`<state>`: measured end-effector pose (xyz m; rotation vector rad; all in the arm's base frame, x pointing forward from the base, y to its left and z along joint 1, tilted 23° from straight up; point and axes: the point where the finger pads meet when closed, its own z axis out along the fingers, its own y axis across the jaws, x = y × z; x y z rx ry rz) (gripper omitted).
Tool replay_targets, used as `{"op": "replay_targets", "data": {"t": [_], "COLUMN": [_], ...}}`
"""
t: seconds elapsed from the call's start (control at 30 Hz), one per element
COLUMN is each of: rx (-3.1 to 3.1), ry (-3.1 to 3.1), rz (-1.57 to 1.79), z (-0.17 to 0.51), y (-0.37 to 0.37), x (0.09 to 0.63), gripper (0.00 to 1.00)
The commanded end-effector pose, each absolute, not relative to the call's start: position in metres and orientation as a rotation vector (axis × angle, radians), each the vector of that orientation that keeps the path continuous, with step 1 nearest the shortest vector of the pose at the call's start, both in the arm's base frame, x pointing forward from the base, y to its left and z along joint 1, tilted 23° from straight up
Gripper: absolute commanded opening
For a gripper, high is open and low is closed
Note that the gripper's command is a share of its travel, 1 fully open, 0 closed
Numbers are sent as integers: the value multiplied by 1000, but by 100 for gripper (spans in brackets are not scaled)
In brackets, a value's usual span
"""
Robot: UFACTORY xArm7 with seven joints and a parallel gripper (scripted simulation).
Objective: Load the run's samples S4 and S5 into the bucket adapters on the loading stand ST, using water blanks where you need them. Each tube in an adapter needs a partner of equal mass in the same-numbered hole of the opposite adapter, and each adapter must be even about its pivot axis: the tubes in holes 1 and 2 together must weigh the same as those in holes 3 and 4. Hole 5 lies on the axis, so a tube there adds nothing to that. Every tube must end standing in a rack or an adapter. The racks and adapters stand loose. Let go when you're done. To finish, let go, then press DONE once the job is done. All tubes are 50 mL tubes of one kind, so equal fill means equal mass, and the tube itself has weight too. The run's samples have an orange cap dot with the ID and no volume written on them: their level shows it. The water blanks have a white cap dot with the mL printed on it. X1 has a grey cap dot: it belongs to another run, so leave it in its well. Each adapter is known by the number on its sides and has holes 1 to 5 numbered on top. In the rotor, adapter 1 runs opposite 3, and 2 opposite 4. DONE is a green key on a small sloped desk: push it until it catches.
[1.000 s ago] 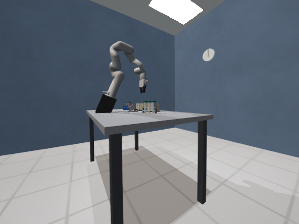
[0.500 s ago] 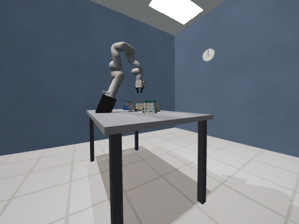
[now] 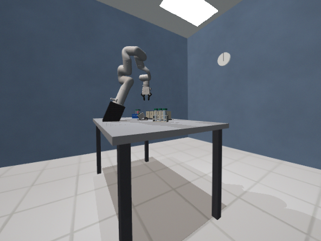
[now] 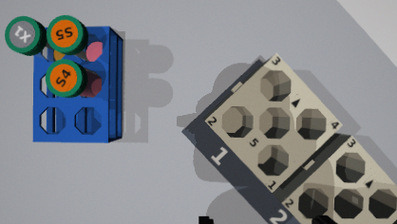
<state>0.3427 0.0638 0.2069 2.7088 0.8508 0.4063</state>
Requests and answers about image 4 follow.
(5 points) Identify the blue tube rack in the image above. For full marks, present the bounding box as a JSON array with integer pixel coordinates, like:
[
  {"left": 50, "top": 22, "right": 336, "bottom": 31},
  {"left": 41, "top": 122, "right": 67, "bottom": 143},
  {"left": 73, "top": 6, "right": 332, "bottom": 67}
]
[{"left": 33, "top": 27, "right": 123, "bottom": 143}]

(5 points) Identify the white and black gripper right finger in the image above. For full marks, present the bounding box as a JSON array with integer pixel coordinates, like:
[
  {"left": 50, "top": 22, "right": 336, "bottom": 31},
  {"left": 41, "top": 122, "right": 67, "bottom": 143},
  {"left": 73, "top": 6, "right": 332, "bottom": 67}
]
[{"left": 312, "top": 215, "right": 337, "bottom": 224}]

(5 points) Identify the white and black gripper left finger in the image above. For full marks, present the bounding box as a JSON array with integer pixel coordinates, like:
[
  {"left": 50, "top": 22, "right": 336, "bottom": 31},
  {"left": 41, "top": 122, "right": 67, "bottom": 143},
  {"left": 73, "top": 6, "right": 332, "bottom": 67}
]
[{"left": 198, "top": 216, "right": 214, "bottom": 224}]

